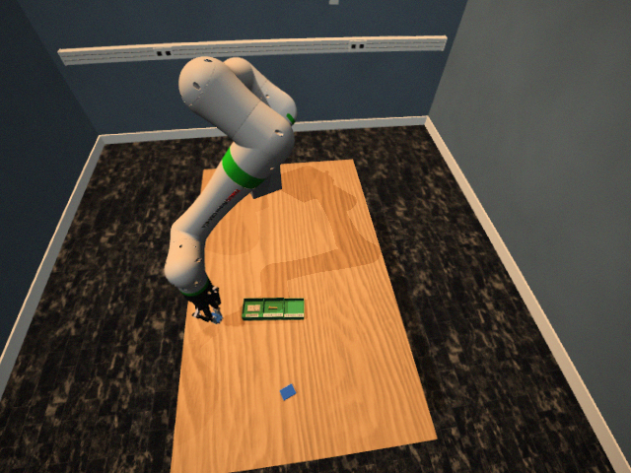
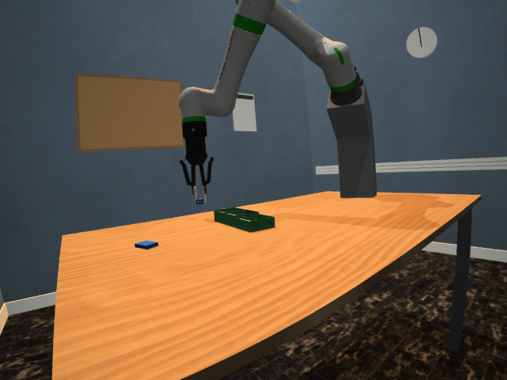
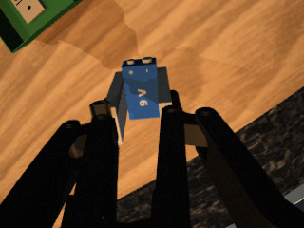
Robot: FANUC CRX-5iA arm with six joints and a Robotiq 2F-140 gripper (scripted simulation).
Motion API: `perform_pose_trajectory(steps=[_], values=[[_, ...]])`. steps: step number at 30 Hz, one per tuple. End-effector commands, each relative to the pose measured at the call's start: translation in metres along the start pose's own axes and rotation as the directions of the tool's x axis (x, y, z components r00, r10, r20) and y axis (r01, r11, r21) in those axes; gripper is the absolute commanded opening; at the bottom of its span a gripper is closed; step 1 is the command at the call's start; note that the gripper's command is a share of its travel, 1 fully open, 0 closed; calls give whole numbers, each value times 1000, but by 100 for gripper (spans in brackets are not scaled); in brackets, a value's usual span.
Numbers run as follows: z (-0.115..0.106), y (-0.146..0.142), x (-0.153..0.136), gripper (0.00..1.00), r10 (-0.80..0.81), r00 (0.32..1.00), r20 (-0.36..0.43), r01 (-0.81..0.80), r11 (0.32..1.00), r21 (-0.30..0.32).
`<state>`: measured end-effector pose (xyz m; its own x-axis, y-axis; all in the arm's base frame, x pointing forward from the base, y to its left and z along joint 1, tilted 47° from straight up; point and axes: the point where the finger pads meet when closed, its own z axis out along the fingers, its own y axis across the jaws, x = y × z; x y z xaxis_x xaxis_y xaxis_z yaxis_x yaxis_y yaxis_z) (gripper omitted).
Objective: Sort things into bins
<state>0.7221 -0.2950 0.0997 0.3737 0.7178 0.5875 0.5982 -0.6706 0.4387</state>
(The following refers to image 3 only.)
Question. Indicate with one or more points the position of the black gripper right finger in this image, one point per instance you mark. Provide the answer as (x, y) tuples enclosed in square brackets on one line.
[(249, 195)]

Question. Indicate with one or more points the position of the beige domino tile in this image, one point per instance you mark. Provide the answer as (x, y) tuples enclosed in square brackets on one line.
[(29, 9)]

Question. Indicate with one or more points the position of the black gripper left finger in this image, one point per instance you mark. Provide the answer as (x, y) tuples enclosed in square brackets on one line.
[(38, 197)]

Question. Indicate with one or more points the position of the blue 9v battery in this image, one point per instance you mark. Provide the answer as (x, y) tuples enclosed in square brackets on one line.
[(141, 88)]

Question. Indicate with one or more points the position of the green bins with labels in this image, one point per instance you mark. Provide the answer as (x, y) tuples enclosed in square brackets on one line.
[(14, 30)]

